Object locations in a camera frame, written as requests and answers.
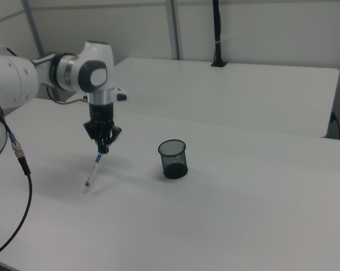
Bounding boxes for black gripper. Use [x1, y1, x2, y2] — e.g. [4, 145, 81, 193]
[82, 102, 122, 155]

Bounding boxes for black mesh pen cup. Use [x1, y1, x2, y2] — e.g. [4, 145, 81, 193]
[157, 139, 189, 180]

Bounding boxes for grey cable behind arm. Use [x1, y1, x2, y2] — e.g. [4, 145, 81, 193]
[46, 86, 89, 105]

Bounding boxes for black and white striped cable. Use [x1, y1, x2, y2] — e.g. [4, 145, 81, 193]
[0, 43, 19, 58]

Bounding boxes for blue and white marker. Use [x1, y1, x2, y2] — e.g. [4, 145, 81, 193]
[83, 152, 104, 194]

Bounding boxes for black pole with clamp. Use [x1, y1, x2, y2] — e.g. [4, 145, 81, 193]
[210, 0, 229, 68]

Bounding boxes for white rectangular table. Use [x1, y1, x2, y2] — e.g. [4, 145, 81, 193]
[64, 57, 340, 139]

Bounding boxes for black cable with metal connector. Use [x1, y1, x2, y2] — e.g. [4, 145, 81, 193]
[0, 97, 33, 252]

